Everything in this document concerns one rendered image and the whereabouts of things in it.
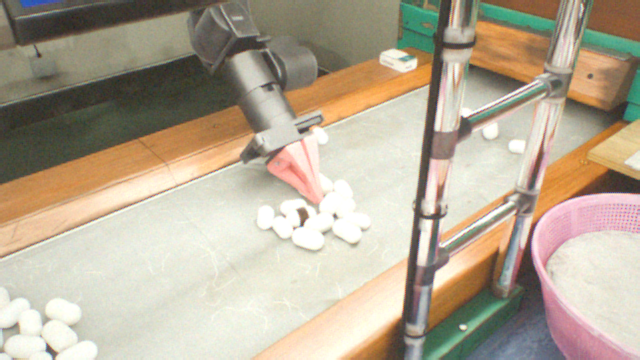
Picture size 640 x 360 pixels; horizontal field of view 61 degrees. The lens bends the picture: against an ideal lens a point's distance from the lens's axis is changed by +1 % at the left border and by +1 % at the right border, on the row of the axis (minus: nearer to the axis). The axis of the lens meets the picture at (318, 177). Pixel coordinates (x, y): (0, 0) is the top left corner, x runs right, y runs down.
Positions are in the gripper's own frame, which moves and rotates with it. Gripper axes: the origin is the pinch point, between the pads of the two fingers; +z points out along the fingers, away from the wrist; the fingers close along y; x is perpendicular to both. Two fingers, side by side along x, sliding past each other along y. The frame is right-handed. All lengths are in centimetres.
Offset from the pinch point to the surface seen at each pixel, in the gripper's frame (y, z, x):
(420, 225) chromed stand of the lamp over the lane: -8.4, 8.1, -24.1
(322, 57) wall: 132, -76, 141
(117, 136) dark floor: 33, -80, 168
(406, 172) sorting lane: 14.8, 2.6, 0.2
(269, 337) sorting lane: -16.3, 10.7, -6.5
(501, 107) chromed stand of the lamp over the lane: -1.0, 3.5, -30.1
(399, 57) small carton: 37.0, -17.1, 11.0
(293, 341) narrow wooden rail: -16.1, 11.7, -10.7
